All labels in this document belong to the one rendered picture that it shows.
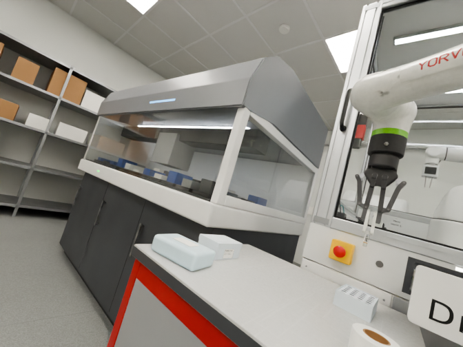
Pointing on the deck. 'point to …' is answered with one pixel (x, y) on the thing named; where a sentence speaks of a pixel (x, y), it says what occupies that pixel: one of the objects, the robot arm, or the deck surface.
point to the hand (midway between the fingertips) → (370, 222)
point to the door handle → (344, 111)
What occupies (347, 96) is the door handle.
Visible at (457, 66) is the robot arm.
